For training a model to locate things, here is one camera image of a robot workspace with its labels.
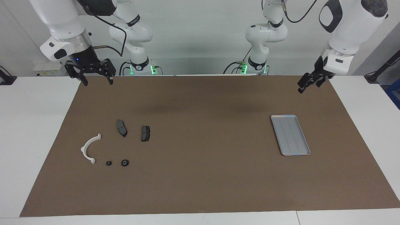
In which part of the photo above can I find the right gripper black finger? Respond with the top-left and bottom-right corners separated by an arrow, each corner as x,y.
93,59 -> 116,85
65,61 -> 92,86

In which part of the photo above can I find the silver metal tray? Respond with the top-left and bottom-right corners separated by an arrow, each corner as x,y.
270,114 -> 311,156

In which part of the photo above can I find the black angled stand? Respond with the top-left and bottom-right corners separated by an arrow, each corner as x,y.
364,50 -> 400,84

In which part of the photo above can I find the long dark grey brake pad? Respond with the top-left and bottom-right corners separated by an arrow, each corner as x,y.
116,119 -> 128,138

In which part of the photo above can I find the blue crate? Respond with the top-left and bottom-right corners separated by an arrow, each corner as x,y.
385,78 -> 400,110

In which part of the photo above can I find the brown table mat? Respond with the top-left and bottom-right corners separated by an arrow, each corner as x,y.
19,75 -> 400,218

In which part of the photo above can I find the white wall power box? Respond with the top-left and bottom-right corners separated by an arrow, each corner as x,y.
33,61 -> 68,76

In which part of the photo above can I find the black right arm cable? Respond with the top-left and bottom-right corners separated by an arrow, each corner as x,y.
94,14 -> 127,57

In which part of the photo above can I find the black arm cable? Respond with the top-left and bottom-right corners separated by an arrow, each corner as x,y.
281,0 -> 318,24
94,14 -> 127,57

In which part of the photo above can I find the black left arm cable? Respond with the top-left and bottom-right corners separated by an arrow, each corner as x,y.
281,0 -> 318,24

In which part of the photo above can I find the black clamp mount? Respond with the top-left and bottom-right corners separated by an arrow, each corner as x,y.
0,66 -> 18,85

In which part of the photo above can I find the white semicircular bracket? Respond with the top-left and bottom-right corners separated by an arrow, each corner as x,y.
81,133 -> 102,164

